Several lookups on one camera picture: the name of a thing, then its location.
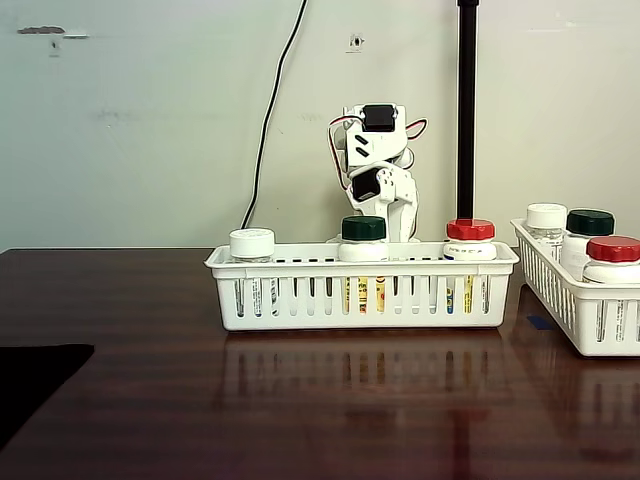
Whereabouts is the green-capped bottle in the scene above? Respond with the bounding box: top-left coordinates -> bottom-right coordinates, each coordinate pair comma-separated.
559,208 -> 616,281
338,215 -> 390,316

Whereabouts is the red-capped bottle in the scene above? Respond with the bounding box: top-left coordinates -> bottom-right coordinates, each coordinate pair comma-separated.
442,218 -> 498,315
581,236 -> 640,344

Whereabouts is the white-capped bottle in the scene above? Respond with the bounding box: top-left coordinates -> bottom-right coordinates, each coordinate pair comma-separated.
228,228 -> 281,319
525,202 -> 569,246

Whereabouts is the black vertical pole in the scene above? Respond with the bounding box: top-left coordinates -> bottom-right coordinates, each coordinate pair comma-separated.
457,0 -> 482,225

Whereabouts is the black mat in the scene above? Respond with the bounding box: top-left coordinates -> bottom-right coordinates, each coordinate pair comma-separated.
0,343 -> 96,451

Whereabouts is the red white servo wire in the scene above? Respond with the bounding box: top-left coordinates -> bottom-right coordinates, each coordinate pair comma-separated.
405,117 -> 430,142
327,115 -> 362,192

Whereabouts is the black power cable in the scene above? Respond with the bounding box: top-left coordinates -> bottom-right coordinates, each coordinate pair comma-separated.
241,0 -> 309,230

